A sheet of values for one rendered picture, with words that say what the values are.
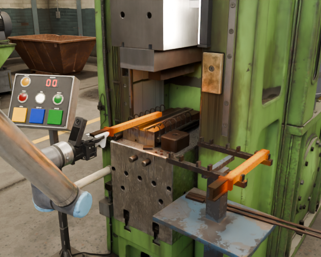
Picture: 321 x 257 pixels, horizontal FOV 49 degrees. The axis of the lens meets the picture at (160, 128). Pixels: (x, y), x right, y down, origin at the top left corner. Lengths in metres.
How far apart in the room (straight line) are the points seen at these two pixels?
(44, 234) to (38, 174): 1.70
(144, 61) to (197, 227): 0.73
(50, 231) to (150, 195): 1.23
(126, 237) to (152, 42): 1.03
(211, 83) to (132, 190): 0.65
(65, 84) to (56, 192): 0.86
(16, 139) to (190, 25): 0.99
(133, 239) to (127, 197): 0.24
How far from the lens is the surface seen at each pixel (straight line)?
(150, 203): 1.71
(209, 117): 1.60
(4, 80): 6.94
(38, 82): 1.97
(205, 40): 1.51
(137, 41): 1.59
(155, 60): 1.55
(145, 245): 1.88
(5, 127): 0.95
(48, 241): 2.67
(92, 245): 2.57
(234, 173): 1.16
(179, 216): 1.42
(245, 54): 1.48
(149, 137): 1.65
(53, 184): 1.12
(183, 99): 2.07
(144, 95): 1.94
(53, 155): 1.29
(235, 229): 1.38
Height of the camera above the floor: 1.54
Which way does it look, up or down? 19 degrees down
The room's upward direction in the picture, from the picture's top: straight up
